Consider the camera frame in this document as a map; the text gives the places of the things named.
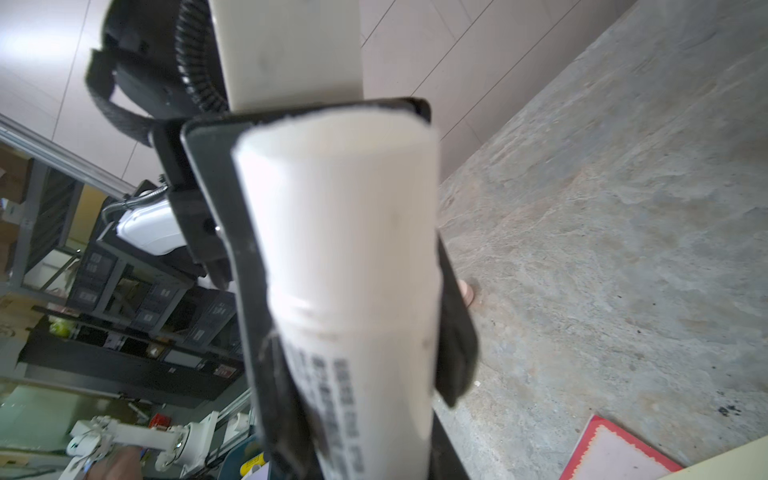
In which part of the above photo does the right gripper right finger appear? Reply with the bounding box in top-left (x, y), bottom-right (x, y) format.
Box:
top-left (431, 233), bottom-right (481, 480)

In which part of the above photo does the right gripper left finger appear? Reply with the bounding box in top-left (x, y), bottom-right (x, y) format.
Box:
top-left (181, 98), bottom-right (431, 479)

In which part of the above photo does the white glue stick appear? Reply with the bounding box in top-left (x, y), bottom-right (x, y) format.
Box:
top-left (233, 106), bottom-right (443, 479)

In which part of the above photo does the yellow envelope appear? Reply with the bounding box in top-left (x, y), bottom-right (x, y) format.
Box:
top-left (663, 437), bottom-right (768, 480)

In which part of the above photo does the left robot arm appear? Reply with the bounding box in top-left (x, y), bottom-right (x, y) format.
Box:
top-left (85, 1), bottom-right (232, 290)

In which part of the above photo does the pink oval eraser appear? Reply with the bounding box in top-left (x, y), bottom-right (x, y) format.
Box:
top-left (457, 280), bottom-right (475, 307)

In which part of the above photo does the red bordered card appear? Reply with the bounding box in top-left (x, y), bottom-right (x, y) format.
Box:
top-left (560, 415), bottom-right (683, 480)

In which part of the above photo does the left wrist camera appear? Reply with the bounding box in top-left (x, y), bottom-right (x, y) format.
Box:
top-left (209, 0), bottom-right (363, 112)

